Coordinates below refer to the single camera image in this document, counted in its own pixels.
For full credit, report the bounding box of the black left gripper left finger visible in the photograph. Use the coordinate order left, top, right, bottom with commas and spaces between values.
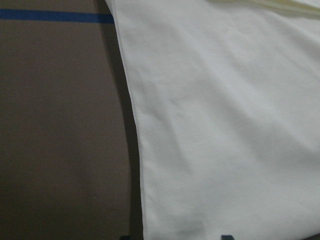
120, 235, 130, 240

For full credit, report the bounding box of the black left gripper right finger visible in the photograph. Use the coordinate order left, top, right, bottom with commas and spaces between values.
220, 235, 233, 240

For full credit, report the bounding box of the cream long-sleeve cat shirt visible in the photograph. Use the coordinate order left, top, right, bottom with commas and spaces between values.
107, 0, 320, 240

